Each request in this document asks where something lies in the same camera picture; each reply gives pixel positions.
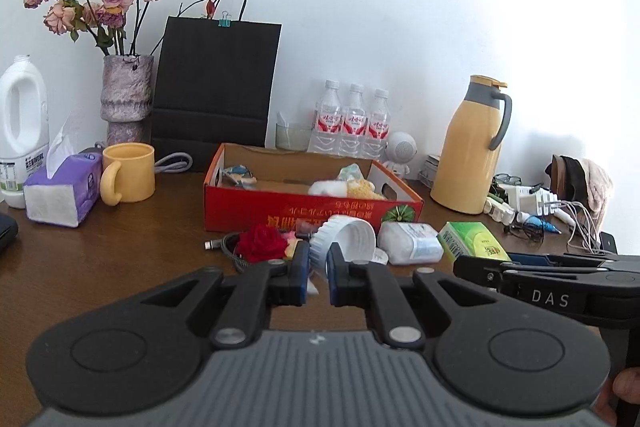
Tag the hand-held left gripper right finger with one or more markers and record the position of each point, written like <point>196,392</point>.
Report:
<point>334,273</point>

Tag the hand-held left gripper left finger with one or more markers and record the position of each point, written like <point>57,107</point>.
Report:
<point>301,273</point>

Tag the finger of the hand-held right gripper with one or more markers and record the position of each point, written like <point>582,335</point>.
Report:
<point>537,259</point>
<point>530,294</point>

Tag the white ribbed plastic cap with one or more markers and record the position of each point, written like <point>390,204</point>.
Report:
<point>345,237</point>

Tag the red artificial rose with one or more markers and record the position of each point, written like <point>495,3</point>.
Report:
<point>260,244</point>

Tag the green tissue packet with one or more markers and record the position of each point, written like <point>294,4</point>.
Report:
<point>472,241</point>

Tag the red cardboard box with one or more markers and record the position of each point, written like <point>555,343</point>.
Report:
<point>260,209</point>

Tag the white wet wipes pack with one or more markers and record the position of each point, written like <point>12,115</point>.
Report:
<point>407,244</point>

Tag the person's right hand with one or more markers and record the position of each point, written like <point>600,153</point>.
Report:
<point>627,389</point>

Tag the white plug adapter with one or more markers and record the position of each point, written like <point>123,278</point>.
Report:
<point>500,209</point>

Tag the brown hat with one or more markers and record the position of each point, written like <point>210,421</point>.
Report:
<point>565,182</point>

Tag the white and yellow plush toy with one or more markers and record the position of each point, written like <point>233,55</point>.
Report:
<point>345,189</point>

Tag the black eyeglasses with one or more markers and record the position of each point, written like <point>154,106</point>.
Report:
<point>507,180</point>

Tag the beige cloth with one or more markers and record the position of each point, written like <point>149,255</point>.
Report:
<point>597,184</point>

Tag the teal plastic wrapper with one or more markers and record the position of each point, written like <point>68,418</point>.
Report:
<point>352,172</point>

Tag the blue printed packet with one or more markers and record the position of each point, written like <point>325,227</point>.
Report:
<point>239,177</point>

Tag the yellow thermos jug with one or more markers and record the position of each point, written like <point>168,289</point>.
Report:
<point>465,157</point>

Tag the clear glass cup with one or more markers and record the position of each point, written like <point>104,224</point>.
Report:
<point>292,137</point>

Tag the small white printed box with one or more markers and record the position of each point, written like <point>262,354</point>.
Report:
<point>429,169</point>

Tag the white robot speaker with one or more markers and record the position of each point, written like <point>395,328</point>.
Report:
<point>401,149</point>

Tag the water bottle red label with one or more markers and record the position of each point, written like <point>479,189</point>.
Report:
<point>378,129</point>
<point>354,127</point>
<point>326,124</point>

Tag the yellow mug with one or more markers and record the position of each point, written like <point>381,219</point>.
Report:
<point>132,172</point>

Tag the black paper bag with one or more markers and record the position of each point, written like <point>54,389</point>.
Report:
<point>215,82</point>

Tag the purple tissue pack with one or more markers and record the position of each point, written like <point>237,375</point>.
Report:
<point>65,187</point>

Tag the purple textured vase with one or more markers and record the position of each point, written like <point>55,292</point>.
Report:
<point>125,92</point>

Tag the green binder clip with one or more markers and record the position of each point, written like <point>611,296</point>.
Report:
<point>224,22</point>

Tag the black device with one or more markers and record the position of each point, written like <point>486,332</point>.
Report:
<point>7,232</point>

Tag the white detergent bottle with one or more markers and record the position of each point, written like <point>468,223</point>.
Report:
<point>22,142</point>

